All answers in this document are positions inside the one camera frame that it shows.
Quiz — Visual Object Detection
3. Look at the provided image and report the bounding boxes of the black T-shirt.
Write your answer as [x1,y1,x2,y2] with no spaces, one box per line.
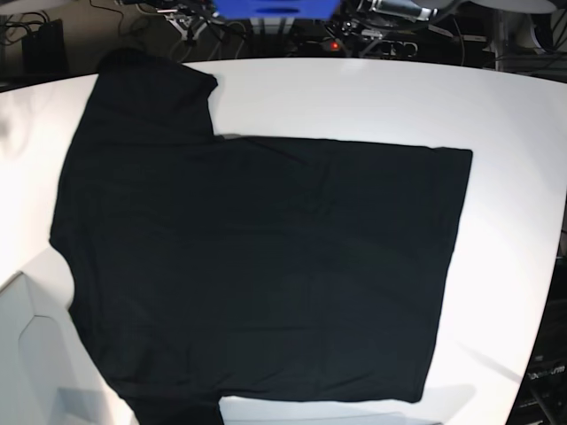
[50,49,473,424]

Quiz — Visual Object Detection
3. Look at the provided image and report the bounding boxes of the black power strip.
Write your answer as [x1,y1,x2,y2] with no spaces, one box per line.
[295,39,418,60]

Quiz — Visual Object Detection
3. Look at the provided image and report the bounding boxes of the blue plastic bin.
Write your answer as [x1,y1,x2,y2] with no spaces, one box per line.
[214,0,340,19]

